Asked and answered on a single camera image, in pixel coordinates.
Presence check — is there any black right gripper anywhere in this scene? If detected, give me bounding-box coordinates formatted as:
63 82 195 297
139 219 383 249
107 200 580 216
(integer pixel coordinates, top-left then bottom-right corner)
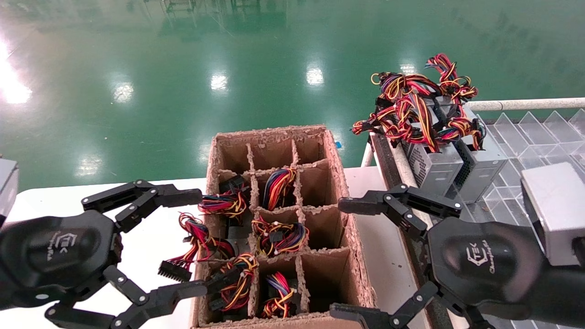
329 183 547 329

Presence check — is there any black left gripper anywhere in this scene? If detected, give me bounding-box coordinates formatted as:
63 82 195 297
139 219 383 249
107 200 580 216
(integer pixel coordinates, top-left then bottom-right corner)
0 180 210 329

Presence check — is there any grey power supply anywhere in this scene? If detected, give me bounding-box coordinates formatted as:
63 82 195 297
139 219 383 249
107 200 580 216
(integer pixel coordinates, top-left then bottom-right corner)
436 103 509 205
423 53 479 120
250 216 310 257
261 271 298 319
351 71 465 198

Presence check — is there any brown divided cardboard box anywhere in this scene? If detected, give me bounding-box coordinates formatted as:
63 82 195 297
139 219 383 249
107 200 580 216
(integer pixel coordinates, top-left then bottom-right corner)
190 124 378 329

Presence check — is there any clear plastic divided tray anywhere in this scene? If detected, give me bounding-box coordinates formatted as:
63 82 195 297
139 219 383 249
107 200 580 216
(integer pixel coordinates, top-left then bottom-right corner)
457 109 585 329

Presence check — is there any upright multicolour wire harness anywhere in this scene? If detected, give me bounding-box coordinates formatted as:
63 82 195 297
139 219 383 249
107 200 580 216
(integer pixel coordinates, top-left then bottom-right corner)
158 212 238 283

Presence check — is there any wire harness with black connector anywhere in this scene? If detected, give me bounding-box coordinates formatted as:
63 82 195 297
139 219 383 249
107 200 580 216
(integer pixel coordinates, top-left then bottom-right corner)
197 175 251 225

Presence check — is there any wire harness in corner cell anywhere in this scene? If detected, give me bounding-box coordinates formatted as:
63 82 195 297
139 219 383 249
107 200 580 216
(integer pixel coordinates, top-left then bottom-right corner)
207 253 260 313

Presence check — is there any white pipe rail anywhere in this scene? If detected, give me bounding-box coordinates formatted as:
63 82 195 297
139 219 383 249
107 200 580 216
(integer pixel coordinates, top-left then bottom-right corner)
390 139 432 229
465 97 585 112

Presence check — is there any coloured cable bundle in box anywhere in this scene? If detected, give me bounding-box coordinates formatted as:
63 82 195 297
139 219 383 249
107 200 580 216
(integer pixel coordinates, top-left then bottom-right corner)
261 167 298 212

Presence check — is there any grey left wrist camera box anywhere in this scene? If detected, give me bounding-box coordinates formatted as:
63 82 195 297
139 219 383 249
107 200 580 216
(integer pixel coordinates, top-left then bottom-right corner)
0 158 20 227

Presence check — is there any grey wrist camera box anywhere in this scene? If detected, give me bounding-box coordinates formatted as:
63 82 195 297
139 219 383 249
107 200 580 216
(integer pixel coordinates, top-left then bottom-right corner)
521 162 585 267
0 158 20 227

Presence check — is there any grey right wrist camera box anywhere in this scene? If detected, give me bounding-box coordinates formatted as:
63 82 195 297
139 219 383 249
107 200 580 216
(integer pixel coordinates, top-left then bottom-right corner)
521 162 585 267

